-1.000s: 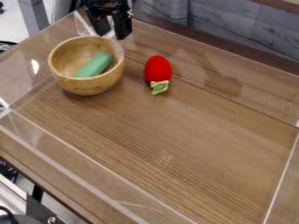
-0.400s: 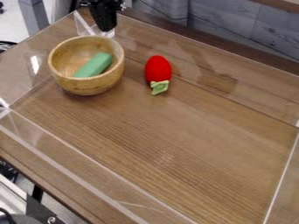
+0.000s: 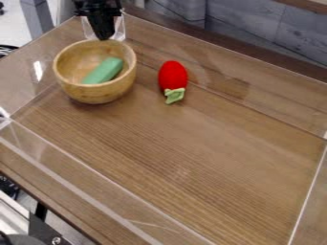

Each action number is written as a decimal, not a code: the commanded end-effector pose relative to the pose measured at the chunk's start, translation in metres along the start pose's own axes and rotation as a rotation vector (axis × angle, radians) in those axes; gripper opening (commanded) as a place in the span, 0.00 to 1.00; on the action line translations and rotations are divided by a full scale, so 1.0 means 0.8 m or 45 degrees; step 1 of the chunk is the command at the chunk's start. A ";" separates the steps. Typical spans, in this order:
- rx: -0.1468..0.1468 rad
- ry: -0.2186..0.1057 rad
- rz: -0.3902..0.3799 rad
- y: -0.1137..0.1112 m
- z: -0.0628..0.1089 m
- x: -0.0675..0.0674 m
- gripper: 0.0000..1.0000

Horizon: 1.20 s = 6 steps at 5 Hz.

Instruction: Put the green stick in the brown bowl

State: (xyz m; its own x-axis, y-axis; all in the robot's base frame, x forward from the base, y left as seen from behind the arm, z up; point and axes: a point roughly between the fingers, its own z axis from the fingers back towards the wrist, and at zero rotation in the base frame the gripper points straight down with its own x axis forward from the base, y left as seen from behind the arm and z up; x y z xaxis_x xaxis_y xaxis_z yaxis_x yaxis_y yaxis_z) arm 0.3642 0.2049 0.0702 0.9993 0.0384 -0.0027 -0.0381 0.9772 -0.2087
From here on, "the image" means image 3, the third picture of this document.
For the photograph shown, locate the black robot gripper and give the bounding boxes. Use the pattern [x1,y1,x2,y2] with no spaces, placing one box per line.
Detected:
[73,0,122,40]

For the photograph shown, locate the brown wooden bowl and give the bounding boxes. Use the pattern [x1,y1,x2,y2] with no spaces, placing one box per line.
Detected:
[52,40,136,104]

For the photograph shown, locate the green rectangular block stick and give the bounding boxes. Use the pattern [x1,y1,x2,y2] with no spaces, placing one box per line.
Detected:
[81,57,124,84]

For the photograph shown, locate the red felt strawberry toy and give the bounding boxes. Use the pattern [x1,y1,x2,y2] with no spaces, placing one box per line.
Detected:
[158,60,188,104]

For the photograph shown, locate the black table leg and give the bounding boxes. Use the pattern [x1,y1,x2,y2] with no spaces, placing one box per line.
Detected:
[34,203,46,221]

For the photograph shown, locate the clear acrylic tray enclosure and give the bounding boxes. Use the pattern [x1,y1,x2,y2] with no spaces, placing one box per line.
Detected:
[0,15,327,245]

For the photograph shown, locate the black metal bracket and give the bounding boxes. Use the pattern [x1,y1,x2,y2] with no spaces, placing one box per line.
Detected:
[28,213,73,245]

